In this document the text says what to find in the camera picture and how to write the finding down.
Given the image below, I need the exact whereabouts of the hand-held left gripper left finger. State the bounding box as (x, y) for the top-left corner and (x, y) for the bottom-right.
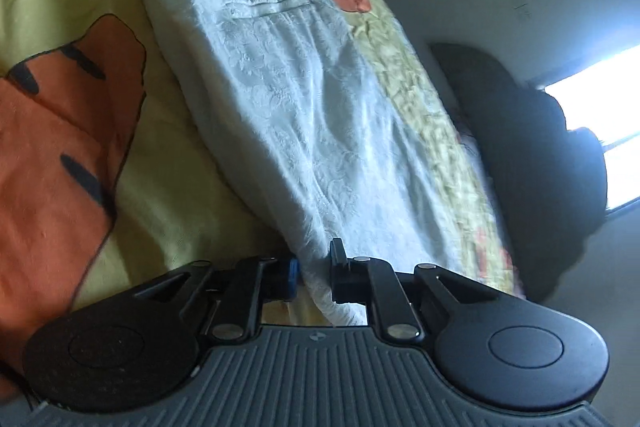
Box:
(131, 255), (302, 342)

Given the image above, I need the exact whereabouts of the dark cloth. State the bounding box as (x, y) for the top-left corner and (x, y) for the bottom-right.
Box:
(430, 42), (610, 303)

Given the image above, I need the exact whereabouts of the white embossed towel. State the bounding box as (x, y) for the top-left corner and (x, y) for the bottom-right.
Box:
(129, 0), (483, 327)

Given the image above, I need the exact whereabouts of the yellow printed blanket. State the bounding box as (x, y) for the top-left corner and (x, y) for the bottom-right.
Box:
(0, 0), (528, 403)

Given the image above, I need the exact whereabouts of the bright window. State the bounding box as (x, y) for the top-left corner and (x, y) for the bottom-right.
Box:
(527, 44), (640, 212)

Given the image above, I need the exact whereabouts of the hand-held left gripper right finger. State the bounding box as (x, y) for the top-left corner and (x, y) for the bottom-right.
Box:
(328, 238), (501, 342)

